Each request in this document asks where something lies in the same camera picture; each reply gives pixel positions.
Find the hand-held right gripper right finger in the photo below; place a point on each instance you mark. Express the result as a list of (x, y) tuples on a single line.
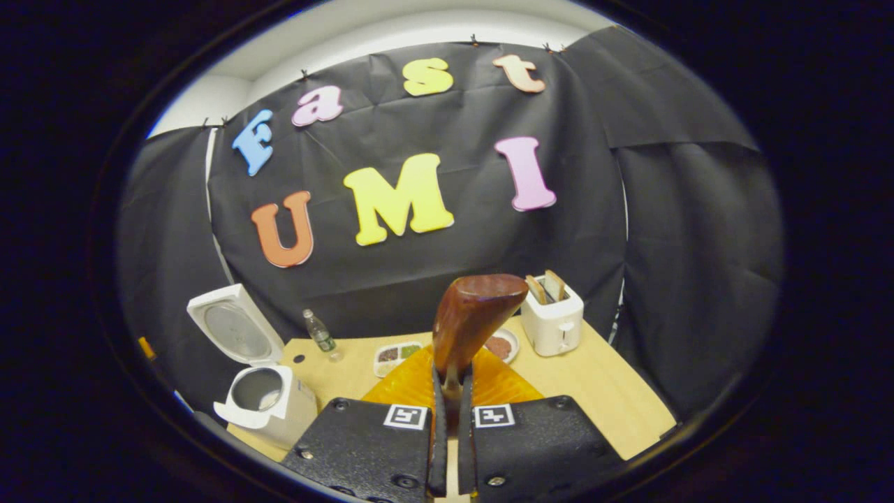
[(466, 447)]

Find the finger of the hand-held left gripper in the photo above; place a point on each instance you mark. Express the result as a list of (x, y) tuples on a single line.
[(146, 348)]

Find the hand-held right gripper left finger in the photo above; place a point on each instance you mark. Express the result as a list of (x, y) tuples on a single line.
[(438, 447)]

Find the wooden spoon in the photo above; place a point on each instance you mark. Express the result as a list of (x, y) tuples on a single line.
[(475, 314)]

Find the white rice cooker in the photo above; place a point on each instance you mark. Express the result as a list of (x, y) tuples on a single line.
[(272, 405)]

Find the white divided seasoning plate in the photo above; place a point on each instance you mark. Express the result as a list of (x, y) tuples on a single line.
[(394, 358)]

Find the brown meat piece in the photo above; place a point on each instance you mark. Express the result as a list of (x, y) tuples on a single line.
[(499, 348)]

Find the white round plate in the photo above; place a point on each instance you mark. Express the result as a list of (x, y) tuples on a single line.
[(515, 342)]

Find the cream toaster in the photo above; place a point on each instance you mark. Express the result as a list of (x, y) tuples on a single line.
[(552, 328)]

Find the clear water bottle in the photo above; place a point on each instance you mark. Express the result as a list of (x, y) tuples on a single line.
[(321, 335)]

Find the toasted bread slice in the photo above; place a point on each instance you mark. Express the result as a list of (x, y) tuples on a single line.
[(555, 285), (536, 290)]

